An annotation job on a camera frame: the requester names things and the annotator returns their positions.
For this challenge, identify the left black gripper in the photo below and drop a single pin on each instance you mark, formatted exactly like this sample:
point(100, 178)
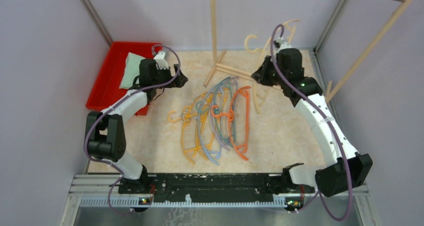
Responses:
point(178, 82)

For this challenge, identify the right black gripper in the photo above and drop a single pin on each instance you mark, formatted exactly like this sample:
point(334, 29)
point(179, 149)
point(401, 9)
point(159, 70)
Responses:
point(259, 75)

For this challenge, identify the beige plastic hanger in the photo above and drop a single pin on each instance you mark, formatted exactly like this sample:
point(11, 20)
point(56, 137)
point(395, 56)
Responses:
point(290, 26)

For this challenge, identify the orange plastic hanger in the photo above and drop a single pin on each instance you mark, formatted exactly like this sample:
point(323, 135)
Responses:
point(240, 149)

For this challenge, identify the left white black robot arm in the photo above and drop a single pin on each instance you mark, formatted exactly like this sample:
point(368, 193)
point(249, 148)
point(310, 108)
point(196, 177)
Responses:
point(105, 139)

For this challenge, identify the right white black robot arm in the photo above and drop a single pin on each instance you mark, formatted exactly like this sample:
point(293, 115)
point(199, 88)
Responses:
point(343, 164)

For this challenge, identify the light green folded cloth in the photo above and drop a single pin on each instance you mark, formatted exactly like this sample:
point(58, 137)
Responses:
point(131, 70)

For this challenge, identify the lilac plastic hanger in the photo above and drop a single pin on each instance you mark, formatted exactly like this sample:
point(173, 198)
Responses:
point(225, 89)

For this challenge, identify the teal plastic hanger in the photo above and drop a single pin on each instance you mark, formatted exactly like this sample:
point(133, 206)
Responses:
point(213, 127)

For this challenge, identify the red plastic tray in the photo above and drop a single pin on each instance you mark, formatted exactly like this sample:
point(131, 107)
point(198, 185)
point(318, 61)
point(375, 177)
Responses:
point(106, 89)

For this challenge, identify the light blue plastic hanger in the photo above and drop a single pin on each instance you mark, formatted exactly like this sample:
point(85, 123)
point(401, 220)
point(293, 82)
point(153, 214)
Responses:
point(204, 132)

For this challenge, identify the wooden clothes rack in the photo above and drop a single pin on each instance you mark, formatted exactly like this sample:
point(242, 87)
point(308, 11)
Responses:
point(325, 48)

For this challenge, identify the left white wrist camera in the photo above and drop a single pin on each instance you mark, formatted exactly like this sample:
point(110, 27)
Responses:
point(160, 59)

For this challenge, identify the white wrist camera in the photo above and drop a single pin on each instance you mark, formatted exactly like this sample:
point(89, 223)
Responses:
point(160, 59)
point(281, 44)

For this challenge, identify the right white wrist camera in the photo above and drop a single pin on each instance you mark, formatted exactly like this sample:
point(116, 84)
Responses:
point(281, 44)

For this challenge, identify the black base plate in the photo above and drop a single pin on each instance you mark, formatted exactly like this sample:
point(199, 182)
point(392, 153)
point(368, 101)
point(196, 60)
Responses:
point(211, 188)

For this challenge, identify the aluminium frame rail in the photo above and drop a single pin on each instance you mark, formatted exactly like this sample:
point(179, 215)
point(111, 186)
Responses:
point(101, 190)

